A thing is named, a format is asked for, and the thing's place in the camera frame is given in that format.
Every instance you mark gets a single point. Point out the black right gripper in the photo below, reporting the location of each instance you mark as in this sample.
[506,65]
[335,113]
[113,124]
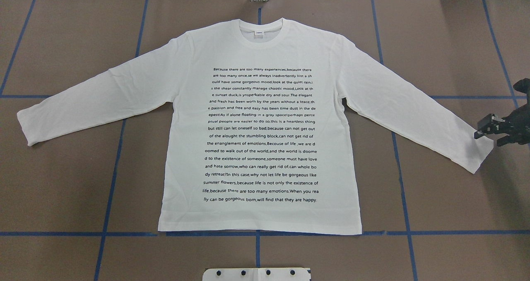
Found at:
[519,125]

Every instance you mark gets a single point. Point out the white long-sleeve printed shirt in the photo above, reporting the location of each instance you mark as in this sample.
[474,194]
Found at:
[259,138]

